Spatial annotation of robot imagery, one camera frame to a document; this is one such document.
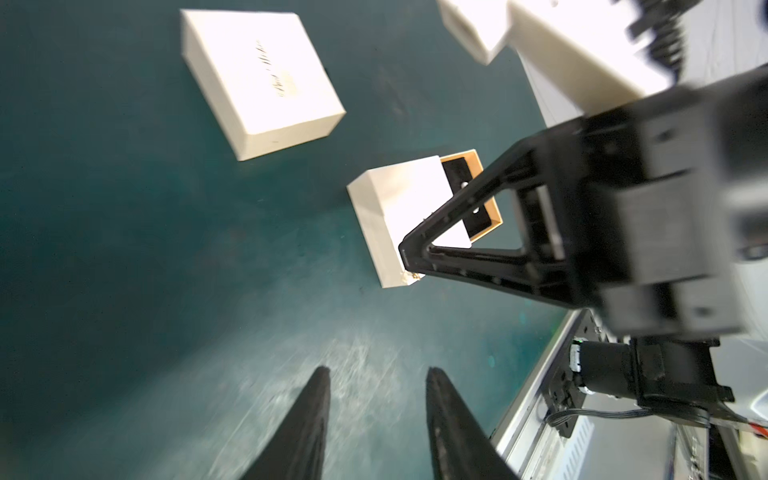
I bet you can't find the cream drawer jewelry box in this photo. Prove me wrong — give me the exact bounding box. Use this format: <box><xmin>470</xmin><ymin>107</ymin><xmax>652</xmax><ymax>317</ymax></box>
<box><xmin>180</xmin><ymin>9</ymin><xmax>346</xmax><ymax>161</ymax></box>

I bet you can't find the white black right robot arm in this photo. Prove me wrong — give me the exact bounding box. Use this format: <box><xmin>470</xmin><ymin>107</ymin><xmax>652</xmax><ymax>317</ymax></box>
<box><xmin>399</xmin><ymin>67</ymin><xmax>767</xmax><ymax>425</ymax></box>

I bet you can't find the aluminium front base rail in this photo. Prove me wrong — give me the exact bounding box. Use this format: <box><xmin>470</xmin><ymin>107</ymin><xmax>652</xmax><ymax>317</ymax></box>
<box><xmin>490</xmin><ymin>310</ymin><xmax>594</xmax><ymax>479</ymax></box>

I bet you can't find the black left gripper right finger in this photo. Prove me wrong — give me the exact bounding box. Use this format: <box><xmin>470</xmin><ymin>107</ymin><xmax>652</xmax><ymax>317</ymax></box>
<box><xmin>426</xmin><ymin>367</ymin><xmax>519</xmax><ymax>480</ymax></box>

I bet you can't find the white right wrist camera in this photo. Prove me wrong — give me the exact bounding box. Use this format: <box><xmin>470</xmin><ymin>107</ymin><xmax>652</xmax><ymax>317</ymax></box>
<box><xmin>438</xmin><ymin>1</ymin><xmax>674</xmax><ymax>115</ymax></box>

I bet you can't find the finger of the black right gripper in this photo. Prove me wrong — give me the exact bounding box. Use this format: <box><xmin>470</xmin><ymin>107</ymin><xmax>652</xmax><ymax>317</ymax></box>
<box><xmin>399</xmin><ymin>241</ymin><xmax>591</xmax><ymax>308</ymax></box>
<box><xmin>399</xmin><ymin>140</ymin><xmax>540</xmax><ymax>255</ymax></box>

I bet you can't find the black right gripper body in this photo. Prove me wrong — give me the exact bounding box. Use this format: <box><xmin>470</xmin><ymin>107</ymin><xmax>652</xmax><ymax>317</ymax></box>
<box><xmin>515</xmin><ymin>66</ymin><xmax>767</xmax><ymax>339</ymax></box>

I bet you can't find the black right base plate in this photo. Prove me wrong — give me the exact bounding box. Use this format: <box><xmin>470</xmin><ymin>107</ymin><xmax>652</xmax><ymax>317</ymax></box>
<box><xmin>543</xmin><ymin>309</ymin><xmax>606</xmax><ymax>415</ymax></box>

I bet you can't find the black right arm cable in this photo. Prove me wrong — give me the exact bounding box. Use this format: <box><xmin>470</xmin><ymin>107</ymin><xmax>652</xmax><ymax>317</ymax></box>
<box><xmin>623</xmin><ymin>0</ymin><xmax>703</xmax><ymax>79</ymax></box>

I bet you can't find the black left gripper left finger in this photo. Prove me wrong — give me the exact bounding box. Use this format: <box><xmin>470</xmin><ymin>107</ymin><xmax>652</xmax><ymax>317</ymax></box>
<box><xmin>241</xmin><ymin>366</ymin><xmax>331</xmax><ymax>479</ymax></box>

